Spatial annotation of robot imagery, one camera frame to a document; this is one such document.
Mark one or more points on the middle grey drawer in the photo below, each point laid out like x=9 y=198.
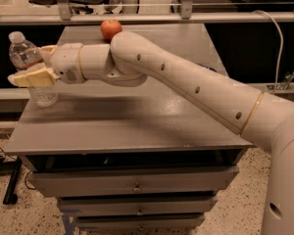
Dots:
x=137 y=205

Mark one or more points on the black stand leg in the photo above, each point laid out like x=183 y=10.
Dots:
x=11 y=197

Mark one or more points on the bottom grey drawer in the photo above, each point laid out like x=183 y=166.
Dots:
x=140 y=222

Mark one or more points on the grey drawer cabinet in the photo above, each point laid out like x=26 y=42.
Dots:
x=99 y=127

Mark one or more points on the red apple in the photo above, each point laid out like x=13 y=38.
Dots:
x=109 y=28

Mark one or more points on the grey drawer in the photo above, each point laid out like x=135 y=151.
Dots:
x=140 y=222
x=134 y=181
x=137 y=205

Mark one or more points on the blue Pepsi can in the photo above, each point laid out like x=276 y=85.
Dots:
x=208 y=68

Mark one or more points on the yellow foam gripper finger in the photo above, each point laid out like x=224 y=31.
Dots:
x=46 y=53
x=34 y=77

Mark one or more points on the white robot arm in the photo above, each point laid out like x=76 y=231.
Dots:
x=257 y=117

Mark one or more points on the clear plastic water bottle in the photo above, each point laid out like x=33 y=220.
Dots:
x=24 y=55

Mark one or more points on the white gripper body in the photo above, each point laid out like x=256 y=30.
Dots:
x=67 y=64

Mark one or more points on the top grey drawer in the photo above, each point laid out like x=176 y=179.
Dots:
x=134 y=181

